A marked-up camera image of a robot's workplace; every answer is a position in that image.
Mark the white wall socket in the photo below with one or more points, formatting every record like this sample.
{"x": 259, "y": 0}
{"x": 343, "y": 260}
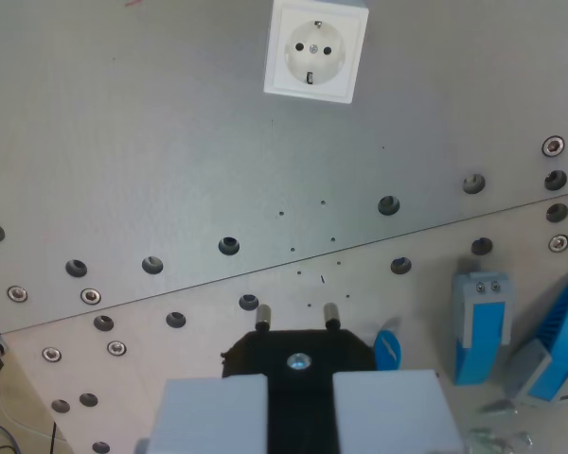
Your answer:
{"x": 312, "y": 52}

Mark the black two-pin power plug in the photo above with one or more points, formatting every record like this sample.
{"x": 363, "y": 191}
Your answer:
{"x": 300, "y": 392}

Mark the small blue round part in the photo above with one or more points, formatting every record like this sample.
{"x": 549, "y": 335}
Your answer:
{"x": 387, "y": 352}

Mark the grey and blue holder block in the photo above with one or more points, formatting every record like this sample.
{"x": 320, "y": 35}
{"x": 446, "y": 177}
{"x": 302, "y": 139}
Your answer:
{"x": 487, "y": 326}

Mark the blue ribbed part grey frame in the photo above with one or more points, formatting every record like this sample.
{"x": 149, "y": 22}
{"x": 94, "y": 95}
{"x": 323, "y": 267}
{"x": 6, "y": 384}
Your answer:
{"x": 563, "y": 340}

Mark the silver hex socket screw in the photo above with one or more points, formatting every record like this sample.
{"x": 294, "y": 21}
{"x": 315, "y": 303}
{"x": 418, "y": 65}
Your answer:
{"x": 553, "y": 146}
{"x": 51, "y": 354}
{"x": 559, "y": 243}
{"x": 90, "y": 296}
{"x": 116, "y": 348}
{"x": 17, "y": 293}

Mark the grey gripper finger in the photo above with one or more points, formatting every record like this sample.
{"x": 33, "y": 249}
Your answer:
{"x": 393, "y": 411}
{"x": 208, "y": 416}

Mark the small loose metal screw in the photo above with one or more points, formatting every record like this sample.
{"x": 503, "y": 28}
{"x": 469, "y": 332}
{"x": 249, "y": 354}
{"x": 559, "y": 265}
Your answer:
{"x": 499, "y": 406}
{"x": 522, "y": 438}

